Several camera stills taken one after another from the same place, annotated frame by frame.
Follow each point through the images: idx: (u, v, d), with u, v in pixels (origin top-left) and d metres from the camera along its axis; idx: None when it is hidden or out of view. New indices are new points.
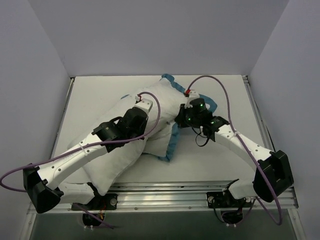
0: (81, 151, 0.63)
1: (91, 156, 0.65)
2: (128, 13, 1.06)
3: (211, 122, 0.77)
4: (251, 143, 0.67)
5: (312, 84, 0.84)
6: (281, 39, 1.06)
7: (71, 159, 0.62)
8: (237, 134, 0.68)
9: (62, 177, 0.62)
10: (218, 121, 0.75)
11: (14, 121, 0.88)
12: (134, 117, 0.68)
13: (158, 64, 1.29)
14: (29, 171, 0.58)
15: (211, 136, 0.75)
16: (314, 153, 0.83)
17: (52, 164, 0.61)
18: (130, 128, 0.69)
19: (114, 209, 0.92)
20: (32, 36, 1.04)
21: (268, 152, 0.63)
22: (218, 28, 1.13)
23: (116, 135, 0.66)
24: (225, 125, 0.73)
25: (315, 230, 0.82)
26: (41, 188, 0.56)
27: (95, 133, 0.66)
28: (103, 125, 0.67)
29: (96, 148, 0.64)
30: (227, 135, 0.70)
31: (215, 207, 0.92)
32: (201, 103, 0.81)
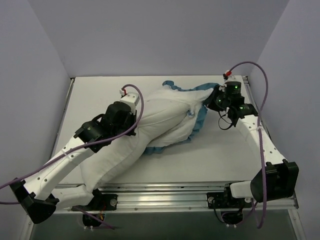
0: (65, 158, 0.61)
1: (77, 160, 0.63)
2: (129, 13, 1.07)
3: (239, 107, 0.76)
4: (269, 144, 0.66)
5: (311, 83, 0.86)
6: (281, 40, 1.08)
7: (56, 167, 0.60)
8: (259, 129, 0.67)
9: (51, 186, 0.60)
10: (248, 109, 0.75)
11: (14, 119, 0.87)
12: (117, 112, 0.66)
13: (158, 64, 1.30)
14: (15, 185, 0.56)
15: (234, 120, 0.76)
16: (314, 152, 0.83)
17: (37, 175, 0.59)
18: (114, 124, 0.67)
19: (114, 209, 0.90)
20: (33, 36, 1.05)
21: (281, 159, 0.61)
22: (218, 29, 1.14)
23: (101, 133, 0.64)
24: (253, 116, 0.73)
25: (315, 230, 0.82)
26: (29, 202, 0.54)
27: (77, 135, 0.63)
28: (85, 125, 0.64)
29: (80, 152, 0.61)
30: (248, 126, 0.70)
31: (215, 207, 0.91)
32: (236, 85, 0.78)
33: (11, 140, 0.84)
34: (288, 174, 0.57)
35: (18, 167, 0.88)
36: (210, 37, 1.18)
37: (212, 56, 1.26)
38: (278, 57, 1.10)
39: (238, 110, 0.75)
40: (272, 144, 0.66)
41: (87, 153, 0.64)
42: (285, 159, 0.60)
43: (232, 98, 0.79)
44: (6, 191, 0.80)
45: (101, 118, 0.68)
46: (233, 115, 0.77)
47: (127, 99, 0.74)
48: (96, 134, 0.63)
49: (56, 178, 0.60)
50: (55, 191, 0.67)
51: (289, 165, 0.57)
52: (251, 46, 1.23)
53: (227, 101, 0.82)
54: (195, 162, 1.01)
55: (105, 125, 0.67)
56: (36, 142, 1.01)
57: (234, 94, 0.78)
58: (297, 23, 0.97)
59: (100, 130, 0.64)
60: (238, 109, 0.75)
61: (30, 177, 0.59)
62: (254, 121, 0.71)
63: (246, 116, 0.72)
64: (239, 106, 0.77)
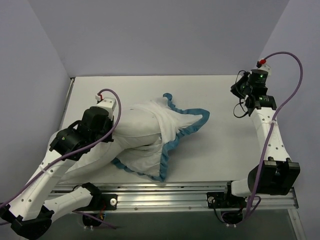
0: (45, 174, 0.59)
1: (58, 173, 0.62)
2: (129, 12, 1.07)
3: (260, 97, 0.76)
4: (277, 140, 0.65)
5: (312, 82, 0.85)
6: (281, 39, 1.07)
7: (37, 186, 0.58)
8: (272, 123, 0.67)
9: (39, 204, 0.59)
10: (267, 101, 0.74)
11: (15, 119, 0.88)
12: (94, 117, 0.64)
13: (158, 64, 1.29)
14: (1, 212, 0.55)
15: (250, 109, 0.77)
16: (314, 152, 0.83)
17: (21, 197, 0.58)
18: (92, 130, 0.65)
19: (114, 209, 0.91)
20: (32, 35, 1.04)
21: (285, 156, 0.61)
22: (218, 28, 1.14)
23: (78, 141, 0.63)
24: (270, 109, 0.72)
25: (315, 230, 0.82)
26: (19, 224, 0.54)
27: (53, 148, 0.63)
28: (59, 136, 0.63)
29: (58, 165, 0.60)
30: (261, 119, 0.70)
31: (215, 207, 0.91)
32: (262, 74, 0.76)
33: (11, 140, 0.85)
34: (286, 174, 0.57)
35: (18, 167, 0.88)
36: (210, 36, 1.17)
37: (212, 55, 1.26)
38: (278, 56, 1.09)
39: (258, 100, 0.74)
40: (281, 141, 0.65)
41: (67, 164, 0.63)
42: (289, 158, 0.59)
43: (255, 86, 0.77)
44: (6, 190, 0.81)
45: (78, 125, 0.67)
46: (251, 104, 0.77)
47: (104, 105, 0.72)
48: (72, 142, 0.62)
49: (41, 195, 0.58)
50: (48, 203, 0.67)
51: (291, 164, 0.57)
52: (252, 45, 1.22)
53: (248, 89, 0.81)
54: (194, 162, 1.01)
55: (82, 132, 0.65)
56: (36, 142, 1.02)
57: (258, 82, 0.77)
58: (298, 22, 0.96)
59: (76, 137, 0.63)
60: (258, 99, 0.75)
61: (14, 200, 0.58)
62: (269, 114, 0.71)
63: (263, 108, 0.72)
64: (259, 96, 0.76)
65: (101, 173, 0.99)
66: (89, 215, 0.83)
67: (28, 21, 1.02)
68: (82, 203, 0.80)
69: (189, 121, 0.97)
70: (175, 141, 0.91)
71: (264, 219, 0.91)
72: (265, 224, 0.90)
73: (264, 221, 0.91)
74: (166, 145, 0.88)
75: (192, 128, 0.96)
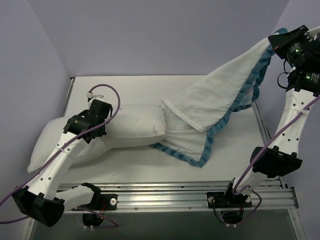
0: (62, 153, 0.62)
1: (74, 153, 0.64)
2: (129, 12, 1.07)
3: (306, 76, 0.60)
4: (295, 130, 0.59)
5: None
6: None
7: (56, 164, 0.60)
8: (301, 112, 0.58)
9: (56, 183, 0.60)
10: (313, 82, 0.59)
11: (15, 119, 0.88)
12: (101, 104, 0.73)
13: (159, 63, 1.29)
14: (19, 192, 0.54)
15: (290, 86, 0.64)
16: (314, 152, 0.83)
17: (40, 176, 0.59)
18: (100, 116, 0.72)
19: (114, 209, 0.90)
20: (32, 34, 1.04)
21: (291, 151, 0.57)
22: (218, 28, 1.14)
23: (89, 124, 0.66)
24: (309, 93, 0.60)
25: (315, 231, 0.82)
26: (40, 202, 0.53)
27: (67, 131, 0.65)
28: (71, 120, 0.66)
29: (75, 144, 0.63)
30: (292, 104, 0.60)
31: (215, 207, 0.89)
32: None
33: (11, 140, 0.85)
34: (289, 163, 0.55)
35: (18, 168, 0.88)
36: (210, 35, 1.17)
37: (213, 54, 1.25)
38: None
39: (304, 79, 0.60)
40: (298, 133, 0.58)
41: (81, 144, 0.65)
42: (294, 153, 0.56)
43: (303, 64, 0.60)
44: (7, 191, 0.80)
45: (85, 113, 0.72)
46: (291, 79, 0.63)
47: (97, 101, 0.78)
48: (85, 124, 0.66)
49: (59, 174, 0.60)
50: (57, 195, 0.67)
51: (293, 158, 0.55)
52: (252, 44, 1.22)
53: (299, 58, 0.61)
54: None
55: (90, 118, 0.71)
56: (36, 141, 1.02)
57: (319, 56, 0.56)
58: (298, 21, 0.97)
59: (87, 121, 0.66)
60: (304, 76, 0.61)
61: (32, 181, 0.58)
62: (305, 100, 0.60)
63: (301, 91, 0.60)
64: (306, 73, 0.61)
65: (99, 174, 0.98)
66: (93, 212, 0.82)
67: (27, 21, 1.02)
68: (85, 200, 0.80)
69: (260, 52, 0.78)
70: (225, 118, 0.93)
71: (264, 220, 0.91)
72: (265, 224, 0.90)
73: (264, 221, 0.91)
74: (209, 132, 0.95)
75: (266, 53, 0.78)
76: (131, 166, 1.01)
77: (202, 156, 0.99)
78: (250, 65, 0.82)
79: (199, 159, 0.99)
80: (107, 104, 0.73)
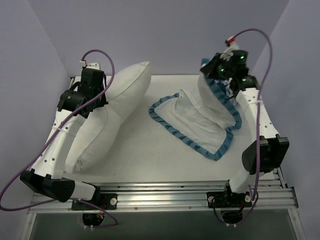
0: (61, 132, 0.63)
1: (73, 131, 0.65)
2: (129, 12, 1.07)
3: (242, 78, 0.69)
4: (265, 119, 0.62)
5: (312, 82, 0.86)
6: (282, 39, 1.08)
7: (57, 143, 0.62)
8: (259, 103, 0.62)
9: (61, 162, 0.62)
10: (250, 81, 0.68)
11: (15, 119, 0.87)
12: (92, 74, 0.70)
13: (159, 63, 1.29)
14: (27, 177, 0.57)
15: (236, 91, 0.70)
16: (314, 151, 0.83)
17: (44, 158, 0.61)
18: (93, 86, 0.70)
19: (114, 209, 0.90)
20: (32, 34, 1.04)
21: (275, 133, 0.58)
22: (218, 29, 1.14)
23: (82, 98, 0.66)
24: (254, 89, 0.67)
25: (315, 231, 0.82)
26: (48, 181, 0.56)
27: (62, 108, 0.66)
28: (64, 96, 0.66)
29: (72, 121, 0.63)
30: (247, 101, 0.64)
31: (215, 207, 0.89)
32: (242, 55, 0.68)
33: (11, 139, 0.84)
34: (279, 147, 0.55)
35: (18, 167, 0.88)
36: (210, 36, 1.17)
37: (213, 54, 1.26)
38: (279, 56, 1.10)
39: (241, 82, 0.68)
40: (268, 119, 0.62)
41: (79, 121, 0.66)
42: (278, 134, 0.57)
43: (235, 68, 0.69)
44: (7, 191, 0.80)
45: (78, 86, 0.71)
46: (234, 87, 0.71)
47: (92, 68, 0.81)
48: (78, 98, 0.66)
49: (61, 153, 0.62)
50: None
51: (281, 139, 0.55)
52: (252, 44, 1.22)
53: (230, 71, 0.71)
54: (195, 161, 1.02)
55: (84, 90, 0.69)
56: (36, 141, 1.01)
57: (239, 64, 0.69)
58: (298, 22, 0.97)
59: (80, 95, 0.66)
60: (240, 80, 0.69)
61: (37, 164, 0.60)
62: (254, 94, 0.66)
63: (247, 89, 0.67)
64: (241, 78, 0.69)
65: (101, 174, 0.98)
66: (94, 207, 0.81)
67: (27, 21, 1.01)
68: (86, 196, 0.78)
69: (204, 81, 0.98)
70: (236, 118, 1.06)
71: (264, 220, 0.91)
72: (265, 224, 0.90)
73: (264, 221, 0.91)
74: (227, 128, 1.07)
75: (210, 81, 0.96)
76: (132, 165, 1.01)
77: (218, 151, 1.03)
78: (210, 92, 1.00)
79: (215, 153, 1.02)
80: (98, 72, 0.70)
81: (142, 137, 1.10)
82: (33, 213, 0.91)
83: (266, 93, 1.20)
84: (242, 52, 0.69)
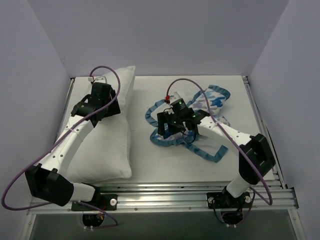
0: (72, 133, 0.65)
1: (82, 135, 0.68)
2: (129, 12, 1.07)
3: (193, 116, 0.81)
4: (231, 131, 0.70)
5: (312, 83, 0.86)
6: (281, 39, 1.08)
7: (67, 142, 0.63)
8: (218, 123, 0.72)
9: (67, 162, 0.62)
10: (199, 114, 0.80)
11: (15, 120, 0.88)
12: (102, 87, 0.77)
13: (159, 64, 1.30)
14: (33, 169, 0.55)
15: (196, 129, 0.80)
16: (314, 152, 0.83)
17: (52, 154, 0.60)
18: (102, 98, 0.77)
19: (114, 209, 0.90)
20: (32, 35, 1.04)
21: (248, 136, 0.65)
22: (217, 29, 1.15)
23: (94, 107, 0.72)
24: (206, 117, 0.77)
25: (315, 231, 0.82)
26: (54, 176, 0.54)
27: (75, 114, 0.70)
28: (78, 105, 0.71)
29: (83, 125, 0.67)
30: (208, 127, 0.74)
31: (215, 208, 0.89)
32: (180, 101, 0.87)
33: (11, 140, 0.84)
34: (261, 146, 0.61)
35: (18, 168, 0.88)
36: (209, 36, 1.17)
37: (213, 55, 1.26)
38: (278, 57, 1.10)
39: (193, 119, 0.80)
40: (235, 130, 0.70)
41: (88, 126, 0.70)
42: (251, 135, 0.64)
43: (182, 114, 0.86)
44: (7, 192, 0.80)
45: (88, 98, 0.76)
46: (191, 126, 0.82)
47: None
48: (90, 109, 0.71)
49: (70, 152, 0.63)
50: None
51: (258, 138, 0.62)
52: (251, 45, 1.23)
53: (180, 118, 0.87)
54: (195, 161, 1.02)
55: (94, 101, 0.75)
56: (36, 141, 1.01)
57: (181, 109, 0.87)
58: (297, 22, 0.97)
59: (92, 106, 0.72)
60: (192, 121, 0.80)
61: (44, 159, 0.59)
62: (209, 120, 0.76)
63: (202, 120, 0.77)
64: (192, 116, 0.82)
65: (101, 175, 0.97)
66: (94, 208, 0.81)
67: (27, 21, 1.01)
68: (85, 198, 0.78)
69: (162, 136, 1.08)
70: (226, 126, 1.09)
71: (264, 220, 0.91)
72: (265, 224, 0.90)
73: (264, 221, 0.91)
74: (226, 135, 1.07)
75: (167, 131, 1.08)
76: (132, 166, 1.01)
77: (218, 152, 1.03)
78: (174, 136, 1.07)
79: (215, 154, 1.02)
80: (107, 85, 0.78)
81: (142, 138, 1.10)
82: (33, 213, 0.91)
83: (266, 93, 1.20)
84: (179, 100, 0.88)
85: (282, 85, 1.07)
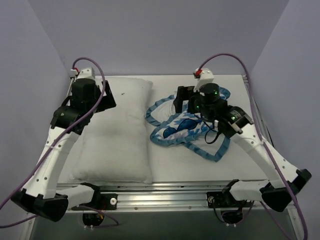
0: (53, 150, 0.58)
1: (66, 148, 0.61)
2: (129, 11, 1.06)
3: (230, 116, 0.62)
4: (277, 157, 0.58)
5: (313, 83, 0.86)
6: (282, 39, 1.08)
7: (49, 162, 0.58)
8: (265, 143, 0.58)
9: (54, 180, 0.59)
10: (239, 116, 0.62)
11: (15, 119, 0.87)
12: (83, 88, 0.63)
13: (159, 63, 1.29)
14: (19, 197, 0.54)
15: (228, 133, 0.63)
16: (314, 151, 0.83)
17: (35, 177, 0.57)
18: (85, 101, 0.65)
19: (115, 209, 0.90)
20: (31, 34, 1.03)
21: (295, 170, 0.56)
22: (217, 28, 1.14)
23: (78, 114, 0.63)
24: (248, 124, 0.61)
25: (315, 230, 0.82)
26: (41, 202, 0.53)
27: (55, 126, 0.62)
28: (57, 113, 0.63)
29: (64, 139, 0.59)
30: (250, 142, 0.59)
31: (215, 207, 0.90)
32: (215, 91, 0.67)
33: (11, 140, 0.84)
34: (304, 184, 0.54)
35: (18, 168, 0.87)
36: (210, 35, 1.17)
37: (213, 54, 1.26)
38: (279, 57, 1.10)
39: (229, 121, 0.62)
40: (280, 155, 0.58)
41: (72, 138, 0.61)
42: (299, 170, 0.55)
43: (214, 107, 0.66)
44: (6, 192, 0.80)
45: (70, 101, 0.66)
46: (222, 128, 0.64)
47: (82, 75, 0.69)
48: (72, 115, 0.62)
49: (54, 172, 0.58)
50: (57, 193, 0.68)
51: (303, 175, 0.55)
52: (252, 44, 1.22)
53: (209, 112, 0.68)
54: (195, 161, 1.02)
55: (77, 105, 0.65)
56: (36, 141, 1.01)
57: (215, 101, 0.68)
58: (298, 22, 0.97)
59: (74, 112, 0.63)
60: (231, 120, 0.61)
61: (28, 183, 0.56)
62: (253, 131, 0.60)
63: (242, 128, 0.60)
64: (228, 115, 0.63)
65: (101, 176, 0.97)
66: (92, 209, 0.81)
67: (27, 20, 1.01)
68: (85, 199, 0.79)
69: (162, 135, 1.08)
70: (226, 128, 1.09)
71: (264, 219, 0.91)
72: (265, 224, 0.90)
73: (264, 220, 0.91)
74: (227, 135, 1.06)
75: (167, 131, 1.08)
76: None
77: (218, 151, 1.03)
78: (174, 136, 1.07)
79: (215, 154, 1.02)
80: (89, 85, 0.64)
81: None
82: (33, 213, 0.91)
83: (267, 93, 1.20)
84: (214, 88, 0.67)
85: (282, 84, 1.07)
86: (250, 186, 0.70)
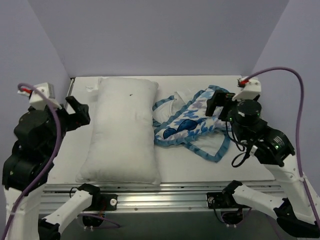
0: (18, 215, 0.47)
1: (33, 203, 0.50)
2: (129, 10, 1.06)
3: (273, 145, 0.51)
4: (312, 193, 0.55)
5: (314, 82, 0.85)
6: (283, 39, 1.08)
7: (16, 229, 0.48)
8: (305, 182, 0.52)
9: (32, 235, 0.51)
10: (282, 145, 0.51)
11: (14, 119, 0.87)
12: (30, 132, 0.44)
13: (160, 63, 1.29)
14: None
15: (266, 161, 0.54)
16: (316, 151, 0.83)
17: None
18: (38, 145, 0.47)
19: (114, 210, 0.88)
20: (31, 34, 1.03)
21: None
22: (218, 29, 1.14)
23: (33, 165, 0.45)
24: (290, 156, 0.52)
25: None
26: None
27: (9, 187, 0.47)
28: (6, 171, 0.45)
29: (26, 200, 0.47)
30: (289, 177, 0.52)
31: (215, 208, 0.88)
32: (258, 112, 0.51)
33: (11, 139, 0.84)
34: None
35: None
36: (210, 36, 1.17)
37: (213, 55, 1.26)
38: (280, 57, 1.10)
39: (272, 152, 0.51)
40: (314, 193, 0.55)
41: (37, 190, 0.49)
42: None
43: (253, 131, 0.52)
44: None
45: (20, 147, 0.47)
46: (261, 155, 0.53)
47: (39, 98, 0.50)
48: (26, 167, 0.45)
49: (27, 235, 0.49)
50: (51, 217, 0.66)
51: None
52: (252, 45, 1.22)
53: (244, 133, 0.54)
54: (195, 162, 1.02)
55: (31, 150, 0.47)
56: None
57: (254, 122, 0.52)
58: (299, 21, 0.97)
59: (28, 163, 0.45)
60: (274, 149, 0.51)
61: None
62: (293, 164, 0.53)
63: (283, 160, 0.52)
64: (269, 143, 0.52)
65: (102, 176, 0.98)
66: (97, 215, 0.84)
67: (26, 20, 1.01)
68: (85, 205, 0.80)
69: (161, 136, 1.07)
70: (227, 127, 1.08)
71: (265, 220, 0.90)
72: (265, 224, 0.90)
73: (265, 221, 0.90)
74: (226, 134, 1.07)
75: (167, 131, 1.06)
76: None
77: (218, 152, 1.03)
78: (174, 137, 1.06)
79: (215, 155, 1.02)
80: (39, 126, 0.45)
81: None
82: None
83: (267, 93, 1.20)
84: (256, 108, 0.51)
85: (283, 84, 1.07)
86: (259, 199, 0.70)
